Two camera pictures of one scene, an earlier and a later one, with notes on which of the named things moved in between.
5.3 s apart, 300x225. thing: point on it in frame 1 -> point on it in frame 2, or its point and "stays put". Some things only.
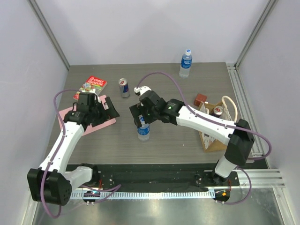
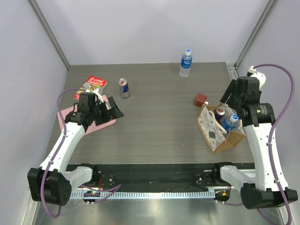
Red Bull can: (124, 88) stays put
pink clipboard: (91, 129) stays put
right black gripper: (138, 109) -> (231, 89)
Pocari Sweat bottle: (186, 63) stays put
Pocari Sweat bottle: (144, 131) -> (229, 124)
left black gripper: (111, 112) stays put
